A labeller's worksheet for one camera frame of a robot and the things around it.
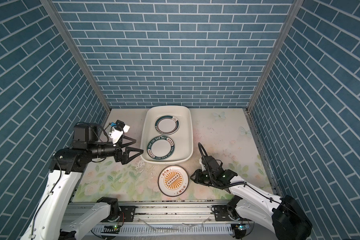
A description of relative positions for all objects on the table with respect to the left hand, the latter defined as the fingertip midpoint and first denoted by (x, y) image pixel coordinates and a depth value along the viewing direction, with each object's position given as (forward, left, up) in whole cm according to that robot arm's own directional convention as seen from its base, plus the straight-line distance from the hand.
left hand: (138, 146), depth 62 cm
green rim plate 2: (+17, -4, -31) cm, 35 cm away
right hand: (-4, -23, -26) cm, 35 cm away
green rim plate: (+36, -8, -30) cm, 47 cm away
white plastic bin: (+25, -19, -31) cm, 44 cm away
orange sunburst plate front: (-4, -13, -32) cm, 34 cm away
